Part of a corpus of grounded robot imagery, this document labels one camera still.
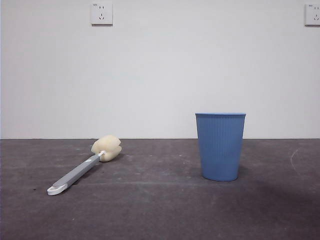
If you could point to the white wall socket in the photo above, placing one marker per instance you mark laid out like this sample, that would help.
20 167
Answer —
313 15
101 13

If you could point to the blue ribbed plastic cup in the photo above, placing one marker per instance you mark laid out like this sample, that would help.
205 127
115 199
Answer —
220 150

